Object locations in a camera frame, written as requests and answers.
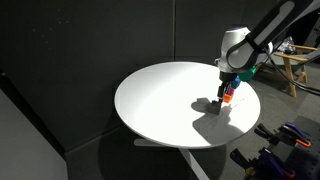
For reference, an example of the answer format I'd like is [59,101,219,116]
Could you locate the wooden lounge chair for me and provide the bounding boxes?
[258,42,320,99]

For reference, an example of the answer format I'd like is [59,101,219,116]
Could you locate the clear plastic bag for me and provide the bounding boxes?
[275,39,297,55]

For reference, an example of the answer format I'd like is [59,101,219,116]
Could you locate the blue block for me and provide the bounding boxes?
[230,76,242,90]

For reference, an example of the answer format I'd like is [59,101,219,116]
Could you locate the white table base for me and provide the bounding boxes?
[133,138,212,180]

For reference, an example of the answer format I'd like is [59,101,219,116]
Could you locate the orange block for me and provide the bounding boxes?
[222,93,234,104]

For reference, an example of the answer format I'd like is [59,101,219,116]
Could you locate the grey block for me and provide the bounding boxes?
[207,100,223,116]

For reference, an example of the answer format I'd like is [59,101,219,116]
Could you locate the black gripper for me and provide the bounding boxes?
[216,71,241,105]

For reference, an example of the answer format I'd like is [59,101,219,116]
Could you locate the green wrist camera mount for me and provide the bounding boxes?
[237,65,258,83]

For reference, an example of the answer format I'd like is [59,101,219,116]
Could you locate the purple spring clamp orange tips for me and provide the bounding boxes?
[254,121,313,149]
[230,147,297,180]

